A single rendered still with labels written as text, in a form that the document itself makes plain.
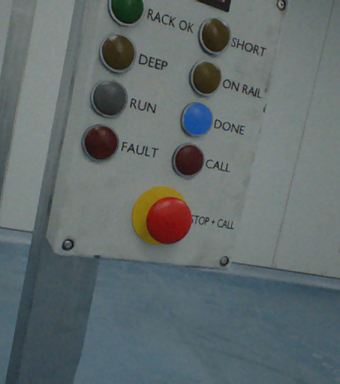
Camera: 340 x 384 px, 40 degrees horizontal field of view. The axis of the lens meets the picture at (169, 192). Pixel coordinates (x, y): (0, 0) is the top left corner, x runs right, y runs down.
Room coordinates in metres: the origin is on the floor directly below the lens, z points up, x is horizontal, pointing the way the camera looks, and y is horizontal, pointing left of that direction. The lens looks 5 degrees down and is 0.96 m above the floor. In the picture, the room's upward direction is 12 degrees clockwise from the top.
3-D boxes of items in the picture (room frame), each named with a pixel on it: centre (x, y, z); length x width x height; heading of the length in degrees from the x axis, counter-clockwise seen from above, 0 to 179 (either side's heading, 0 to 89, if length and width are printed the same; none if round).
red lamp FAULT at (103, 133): (0.37, 0.06, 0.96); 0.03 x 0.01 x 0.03; 115
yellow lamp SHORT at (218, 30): (0.41, -0.01, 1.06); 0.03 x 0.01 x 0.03; 115
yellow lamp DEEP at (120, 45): (0.37, 0.06, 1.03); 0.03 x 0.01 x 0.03; 115
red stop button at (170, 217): (0.40, 0.00, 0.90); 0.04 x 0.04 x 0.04; 25
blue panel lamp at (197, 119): (0.41, -0.01, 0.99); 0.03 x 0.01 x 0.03; 115
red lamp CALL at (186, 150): (0.41, -0.01, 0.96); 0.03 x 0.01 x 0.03; 115
